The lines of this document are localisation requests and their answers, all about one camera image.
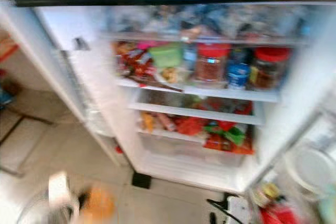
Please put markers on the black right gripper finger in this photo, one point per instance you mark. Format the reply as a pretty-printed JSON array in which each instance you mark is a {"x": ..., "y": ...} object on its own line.
[{"x": 213, "y": 219}]

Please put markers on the orange round bowl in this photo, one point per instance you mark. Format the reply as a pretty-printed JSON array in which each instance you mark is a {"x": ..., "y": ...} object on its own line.
[{"x": 101, "y": 203}]

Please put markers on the black fridge white interior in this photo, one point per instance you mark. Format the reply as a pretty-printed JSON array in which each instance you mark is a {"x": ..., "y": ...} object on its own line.
[{"x": 278, "y": 124}]

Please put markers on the fridge door with shelves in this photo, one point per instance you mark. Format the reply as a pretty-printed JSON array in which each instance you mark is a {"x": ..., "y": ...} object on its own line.
[{"x": 325, "y": 129}]

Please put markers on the black glossy fridge door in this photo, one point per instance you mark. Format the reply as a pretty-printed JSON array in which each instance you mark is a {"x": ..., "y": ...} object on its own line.
[{"x": 31, "y": 40}]

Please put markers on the amber bottle yellow cap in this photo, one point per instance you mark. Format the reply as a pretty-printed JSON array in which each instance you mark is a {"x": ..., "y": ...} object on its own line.
[{"x": 268, "y": 192}]

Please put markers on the flat red packet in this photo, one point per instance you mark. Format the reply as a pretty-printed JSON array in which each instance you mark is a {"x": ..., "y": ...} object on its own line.
[{"x": 278, "y": 216}]

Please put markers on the clear crisper drawer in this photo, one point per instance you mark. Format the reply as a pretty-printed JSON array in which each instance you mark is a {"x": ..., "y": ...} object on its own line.
[{"x": 184, "y": 153}]

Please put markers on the green red snack packet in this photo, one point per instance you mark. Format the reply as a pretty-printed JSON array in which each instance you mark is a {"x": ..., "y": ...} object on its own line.
[{"x": 228, "y": 136}]

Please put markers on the bright red food packet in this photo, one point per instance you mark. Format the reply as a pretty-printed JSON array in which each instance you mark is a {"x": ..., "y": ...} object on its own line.
[{"x": 190, "y": 125}]

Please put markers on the orange sausage pack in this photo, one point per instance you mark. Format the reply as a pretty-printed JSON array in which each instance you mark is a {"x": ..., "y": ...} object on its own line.
[{"x": 147, "y": 121}]

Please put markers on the dark red packet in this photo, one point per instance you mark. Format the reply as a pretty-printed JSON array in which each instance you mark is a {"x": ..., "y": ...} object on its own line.
[{"x": 239, "y": 107}]

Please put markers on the blue can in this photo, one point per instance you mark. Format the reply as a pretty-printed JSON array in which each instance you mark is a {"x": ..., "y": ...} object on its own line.
[{"x": 238, "y": 73}]

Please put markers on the plate with food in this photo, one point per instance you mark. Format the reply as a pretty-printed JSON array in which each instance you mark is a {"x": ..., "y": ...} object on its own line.
[{"x": 170, "y": 74}]

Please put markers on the clear jar red lid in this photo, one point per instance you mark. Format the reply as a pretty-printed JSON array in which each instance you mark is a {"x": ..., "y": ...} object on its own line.
[{"x": 211, "y": 66}]

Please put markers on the dark jar red lid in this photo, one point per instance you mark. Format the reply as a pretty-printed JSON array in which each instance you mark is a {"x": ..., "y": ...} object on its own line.
[{"x": 269, "y": 72}]

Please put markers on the green food container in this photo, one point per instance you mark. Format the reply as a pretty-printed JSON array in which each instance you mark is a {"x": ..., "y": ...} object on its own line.
[{"x": 165, "y": 55}]

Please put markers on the pink lid container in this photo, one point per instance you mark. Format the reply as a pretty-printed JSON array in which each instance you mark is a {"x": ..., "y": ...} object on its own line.
[{"x": 147, "y": 45}]

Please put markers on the clear chiller drawer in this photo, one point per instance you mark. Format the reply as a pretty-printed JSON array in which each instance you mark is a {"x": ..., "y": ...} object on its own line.
[{"x": 215, "y": 22}]

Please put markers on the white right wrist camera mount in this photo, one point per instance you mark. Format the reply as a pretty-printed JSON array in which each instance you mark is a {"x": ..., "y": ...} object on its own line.
[{"x": 240, "y": 211}]

